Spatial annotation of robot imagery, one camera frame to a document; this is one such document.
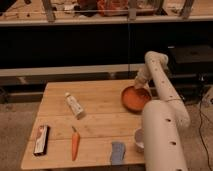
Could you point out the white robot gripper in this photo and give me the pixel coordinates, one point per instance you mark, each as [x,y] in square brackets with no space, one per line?
[139,82]

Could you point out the orange ceramic bowl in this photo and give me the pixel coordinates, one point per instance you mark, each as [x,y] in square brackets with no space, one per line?
[134,99]

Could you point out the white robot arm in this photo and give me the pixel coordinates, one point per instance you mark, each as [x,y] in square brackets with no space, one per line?
[162,118]

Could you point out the black box right background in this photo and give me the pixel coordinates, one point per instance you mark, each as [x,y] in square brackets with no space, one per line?
[194,59]

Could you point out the white cup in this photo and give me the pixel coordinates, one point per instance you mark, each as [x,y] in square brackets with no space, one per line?
[138,140]

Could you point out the white tube bottle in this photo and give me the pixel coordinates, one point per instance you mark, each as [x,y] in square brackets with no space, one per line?
[75,106]

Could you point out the blue sponge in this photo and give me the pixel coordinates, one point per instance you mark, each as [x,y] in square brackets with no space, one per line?
[118,153]

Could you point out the wooden table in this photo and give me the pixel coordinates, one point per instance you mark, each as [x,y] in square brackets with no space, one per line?
[105,121]

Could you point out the orange object on shelf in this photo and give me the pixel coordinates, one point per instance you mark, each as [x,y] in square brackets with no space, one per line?
[112,7]

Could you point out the orange carrot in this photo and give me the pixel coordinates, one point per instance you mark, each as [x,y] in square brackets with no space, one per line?
[75,143]

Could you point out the black and red box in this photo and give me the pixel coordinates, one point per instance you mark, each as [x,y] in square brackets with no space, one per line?
[40,147]

